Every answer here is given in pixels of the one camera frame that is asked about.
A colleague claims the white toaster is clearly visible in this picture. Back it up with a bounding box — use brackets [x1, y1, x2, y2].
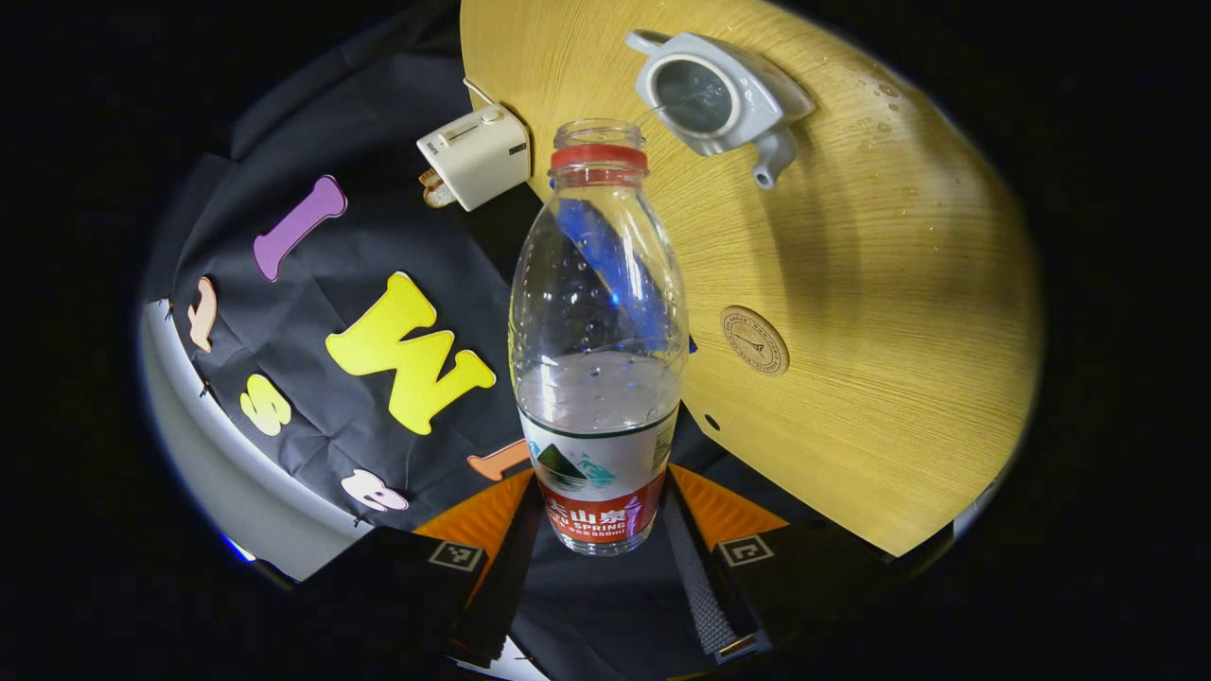
[416, 102, 531, 212]

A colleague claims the clear plastic water bottle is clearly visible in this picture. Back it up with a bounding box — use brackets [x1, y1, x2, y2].
[508, 118, 689, 557]

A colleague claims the white ceramic teacup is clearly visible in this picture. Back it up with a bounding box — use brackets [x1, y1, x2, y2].
[624, 29, 816, 190]

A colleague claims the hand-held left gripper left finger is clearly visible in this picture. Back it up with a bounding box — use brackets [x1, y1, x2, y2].
[312, 468, 548, 668]

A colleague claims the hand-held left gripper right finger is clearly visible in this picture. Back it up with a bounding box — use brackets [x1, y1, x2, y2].
[661, 463, 901, 664]

